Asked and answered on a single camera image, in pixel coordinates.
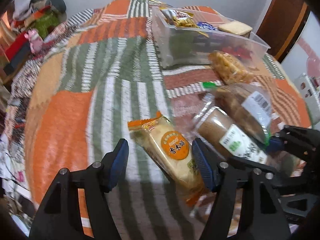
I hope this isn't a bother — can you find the brown cake roll pack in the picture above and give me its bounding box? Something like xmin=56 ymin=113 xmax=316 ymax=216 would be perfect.
xmin=193 ymin=106 xmax=267 ymax=164

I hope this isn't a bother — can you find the brown bread bag green clip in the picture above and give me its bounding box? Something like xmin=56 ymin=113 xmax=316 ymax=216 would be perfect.
xmin=203 ymin=82 xmax=272 ymax=146

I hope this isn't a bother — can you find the orange label pastry pack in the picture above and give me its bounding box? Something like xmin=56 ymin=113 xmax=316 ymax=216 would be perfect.
xmin=127 ymin=111 xmax=205 ymax=206

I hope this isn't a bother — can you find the round cracker pack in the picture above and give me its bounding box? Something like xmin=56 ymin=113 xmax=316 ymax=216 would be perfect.
xmin=208 ymin=50 xmax=254 ymax=85

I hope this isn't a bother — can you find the green snack bag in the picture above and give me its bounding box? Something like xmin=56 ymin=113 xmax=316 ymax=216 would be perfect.
xmin=169 ymin=30 xmax=197 ymax=60

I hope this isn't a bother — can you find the square toast cracker pack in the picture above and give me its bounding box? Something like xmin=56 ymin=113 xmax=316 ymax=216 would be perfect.
xmin=218 ymin=21 xmax=253 ymax=37

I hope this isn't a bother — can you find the blue snack bag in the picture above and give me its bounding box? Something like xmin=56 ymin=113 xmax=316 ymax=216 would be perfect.
xmin=196 ymin=22 xmax=218 ymax=30

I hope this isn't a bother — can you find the red snack bag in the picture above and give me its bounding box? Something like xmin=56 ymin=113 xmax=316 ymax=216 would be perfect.
xmin=221 ymin=46 xmax=252 ymax=60

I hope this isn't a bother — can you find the orange puffs snack bag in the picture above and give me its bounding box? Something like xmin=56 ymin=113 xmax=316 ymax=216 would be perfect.
xmin=161 ymin=9 xmax=197 ymax=28

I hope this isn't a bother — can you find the wooden wardrobe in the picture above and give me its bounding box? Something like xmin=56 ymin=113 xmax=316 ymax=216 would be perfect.
xmin=257 ymin=0 xmax=310 ymax=62

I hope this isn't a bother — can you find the clear plastic storage box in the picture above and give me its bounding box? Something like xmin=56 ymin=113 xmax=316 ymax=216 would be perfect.
xmin=152 ymin=7 xmax=270 ymax=69

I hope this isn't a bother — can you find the patchwork striped bedspread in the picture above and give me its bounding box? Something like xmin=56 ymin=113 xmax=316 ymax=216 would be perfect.
xmin=4 ymin=0 xmax=311 ymax=239

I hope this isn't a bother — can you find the red gift box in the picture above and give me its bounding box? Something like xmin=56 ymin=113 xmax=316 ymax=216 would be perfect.
xmin=4 ymin=31 xmax=28 ymax=61

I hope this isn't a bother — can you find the pink plush toy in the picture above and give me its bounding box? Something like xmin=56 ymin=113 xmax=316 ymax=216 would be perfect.
xmin=24 ymin=29 xmax=43 ymax=55

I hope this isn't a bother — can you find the green cardboard box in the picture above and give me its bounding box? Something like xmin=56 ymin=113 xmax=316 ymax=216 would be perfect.
xmin=31 ymin=11 xmax=60 ymax=39

